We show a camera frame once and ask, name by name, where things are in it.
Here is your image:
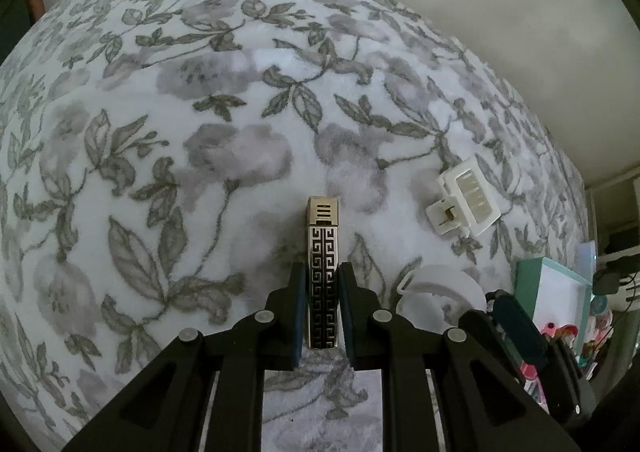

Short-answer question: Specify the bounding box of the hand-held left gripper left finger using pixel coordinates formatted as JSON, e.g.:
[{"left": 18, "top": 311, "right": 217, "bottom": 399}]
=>
[{"left": 62, "top": 262, "right": 307, "bottom": 452}]

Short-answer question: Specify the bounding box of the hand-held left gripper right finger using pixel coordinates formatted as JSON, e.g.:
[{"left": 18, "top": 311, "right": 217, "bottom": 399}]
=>
[{"left": 337, "top": 261, "right": 581, "bottom": 452}]

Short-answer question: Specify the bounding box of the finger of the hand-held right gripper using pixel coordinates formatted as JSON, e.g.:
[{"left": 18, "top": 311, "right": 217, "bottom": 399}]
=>
[
  {"left": 459, "top": 289, "right": 549, "bottom": 378},
  {"left": 541, "top": 335, "right": 598, "bottom": 428}
]

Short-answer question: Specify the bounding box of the black silver patterned lighter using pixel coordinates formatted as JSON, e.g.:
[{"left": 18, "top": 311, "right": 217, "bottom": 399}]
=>
[{"left": 306, "top": 195, "right": 342, "bottom": 349}]

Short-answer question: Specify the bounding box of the white tray with teal rim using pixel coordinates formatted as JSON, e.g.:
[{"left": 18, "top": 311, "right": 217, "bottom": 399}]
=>
[{"left": 514, "top": 258, "right": 594, "bottom": 358}]

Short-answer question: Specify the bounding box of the colourful printed packet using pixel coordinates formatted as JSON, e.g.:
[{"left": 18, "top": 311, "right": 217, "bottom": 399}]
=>
[{"left": 575, "top": 295, "right": 614, "bottom": 374}]

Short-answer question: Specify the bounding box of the white round cup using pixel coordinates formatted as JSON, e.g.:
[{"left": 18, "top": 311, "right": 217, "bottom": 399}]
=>
[{"left": 395, "top": 265, "right": 489, "bottom": 334}]

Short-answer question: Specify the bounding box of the white device with blue light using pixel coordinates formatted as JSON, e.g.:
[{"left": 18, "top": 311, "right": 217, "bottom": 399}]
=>
[{"left": 577, "top": 241, "right": 599, "bottom": 279}]

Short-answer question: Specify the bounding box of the white hair claw clip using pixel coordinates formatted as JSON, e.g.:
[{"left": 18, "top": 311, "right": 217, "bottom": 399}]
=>
[{"left": 425, "top": 155, "right": 502, "bottom": 238}]

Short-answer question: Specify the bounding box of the white shelf unit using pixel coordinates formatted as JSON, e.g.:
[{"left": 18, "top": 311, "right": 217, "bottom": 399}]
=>
[{"left": 585, "top": 171, "right": 640, "bottom": 264}]

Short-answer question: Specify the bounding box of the grey floral blanket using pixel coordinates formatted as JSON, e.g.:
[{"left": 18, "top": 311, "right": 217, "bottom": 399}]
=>
[{"left": 0, "top": 0, "right": 592, "bottom": 452}]

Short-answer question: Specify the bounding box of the black device with cables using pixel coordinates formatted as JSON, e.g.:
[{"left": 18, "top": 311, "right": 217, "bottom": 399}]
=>
[{"left": 594, "top": 257, "right": 640, "bottom": 297}]

